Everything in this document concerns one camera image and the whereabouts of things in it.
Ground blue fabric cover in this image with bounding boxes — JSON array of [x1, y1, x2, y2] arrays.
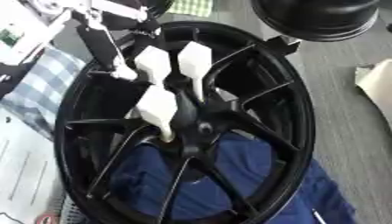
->
[[107, 130, 361, 224]]

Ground black spoked wheel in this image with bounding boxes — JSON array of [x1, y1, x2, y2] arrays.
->
[[52, 20, 318, 224]]

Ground white pin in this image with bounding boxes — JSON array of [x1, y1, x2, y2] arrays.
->
[[176, 40, 214, 103], [133, 45, 173, 86], [133, 84, 179, 144]]

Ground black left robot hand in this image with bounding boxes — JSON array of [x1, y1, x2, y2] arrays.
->
[[70, 8, 163, 81]]

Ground cream white object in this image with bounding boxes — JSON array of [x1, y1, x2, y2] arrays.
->
[[353, 58, 392, 130]]

